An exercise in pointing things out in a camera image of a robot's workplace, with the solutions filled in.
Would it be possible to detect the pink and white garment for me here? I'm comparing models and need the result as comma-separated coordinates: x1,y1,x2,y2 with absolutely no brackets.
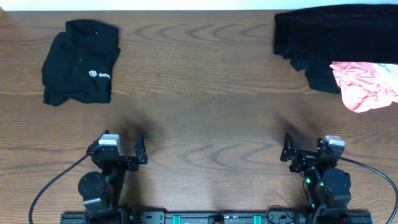
330,62,397,113

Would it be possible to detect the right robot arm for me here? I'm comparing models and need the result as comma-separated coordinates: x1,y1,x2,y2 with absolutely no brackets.
280,133,352,223

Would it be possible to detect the folded black polo shirt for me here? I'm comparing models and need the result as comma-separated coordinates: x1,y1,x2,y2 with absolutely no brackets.
42,19,121,106

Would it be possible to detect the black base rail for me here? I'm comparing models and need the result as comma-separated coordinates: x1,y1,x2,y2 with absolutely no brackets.
60,210,373,224

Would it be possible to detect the left black cable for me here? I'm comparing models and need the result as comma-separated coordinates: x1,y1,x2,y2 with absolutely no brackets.
28,154,90,224

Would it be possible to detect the dark navy crumpled garment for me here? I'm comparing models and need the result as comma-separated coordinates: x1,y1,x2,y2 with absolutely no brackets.
290,59,341,94

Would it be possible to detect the black cable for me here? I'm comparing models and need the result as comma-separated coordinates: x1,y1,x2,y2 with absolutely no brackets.
337,154,398,224
28,154,90,224

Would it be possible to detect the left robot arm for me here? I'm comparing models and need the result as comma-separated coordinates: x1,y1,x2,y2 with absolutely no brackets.
78,130,148,223

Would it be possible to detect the black velvet garment with buttons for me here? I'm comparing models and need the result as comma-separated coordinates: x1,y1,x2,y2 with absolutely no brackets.
274,4,397,64

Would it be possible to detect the right black cable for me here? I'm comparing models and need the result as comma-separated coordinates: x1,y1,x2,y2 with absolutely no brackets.
337,154,398,224

